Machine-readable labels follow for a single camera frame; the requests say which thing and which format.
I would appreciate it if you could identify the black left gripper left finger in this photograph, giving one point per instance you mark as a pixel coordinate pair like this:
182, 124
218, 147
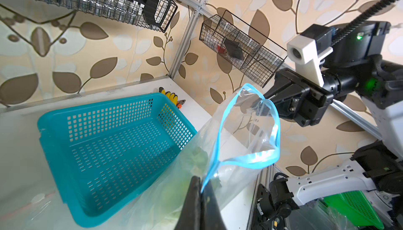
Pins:
191, 211

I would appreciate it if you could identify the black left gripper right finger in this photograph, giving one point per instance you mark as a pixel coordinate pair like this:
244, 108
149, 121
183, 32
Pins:
210, 218

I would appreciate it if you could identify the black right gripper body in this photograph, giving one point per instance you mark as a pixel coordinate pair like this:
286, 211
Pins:
299, 99

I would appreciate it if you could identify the clear blue-zip zipper bag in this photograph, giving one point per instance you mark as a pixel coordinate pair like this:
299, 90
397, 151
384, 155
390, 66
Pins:
241, 138

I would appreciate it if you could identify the pink dotted zipper bag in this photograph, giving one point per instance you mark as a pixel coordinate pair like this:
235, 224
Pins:
43, 212

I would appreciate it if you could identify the small chinese cabbage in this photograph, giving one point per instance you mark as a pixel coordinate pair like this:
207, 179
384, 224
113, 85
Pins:
172, 194

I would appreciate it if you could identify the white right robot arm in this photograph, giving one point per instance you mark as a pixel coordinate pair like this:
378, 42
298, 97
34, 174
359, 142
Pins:
345, 71

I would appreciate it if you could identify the dark tool in basket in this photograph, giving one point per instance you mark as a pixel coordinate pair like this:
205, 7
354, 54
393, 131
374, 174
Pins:
233, 49

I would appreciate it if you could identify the teal perforated plastic basket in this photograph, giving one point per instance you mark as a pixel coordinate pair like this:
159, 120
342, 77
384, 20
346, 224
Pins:
103, 155

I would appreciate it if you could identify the yellow black work glove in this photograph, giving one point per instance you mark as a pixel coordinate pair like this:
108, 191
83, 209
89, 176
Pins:
170, 95

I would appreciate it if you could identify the green mesh basket outside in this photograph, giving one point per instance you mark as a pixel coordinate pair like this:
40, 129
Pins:
356, 207

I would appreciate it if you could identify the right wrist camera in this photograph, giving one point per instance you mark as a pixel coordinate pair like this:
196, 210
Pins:
308, 49

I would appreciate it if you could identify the black wire basket right wall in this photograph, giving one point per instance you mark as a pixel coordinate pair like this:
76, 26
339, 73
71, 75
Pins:
244, 46

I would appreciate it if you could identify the orange handled pliers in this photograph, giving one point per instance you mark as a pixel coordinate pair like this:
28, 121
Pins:
180, 103

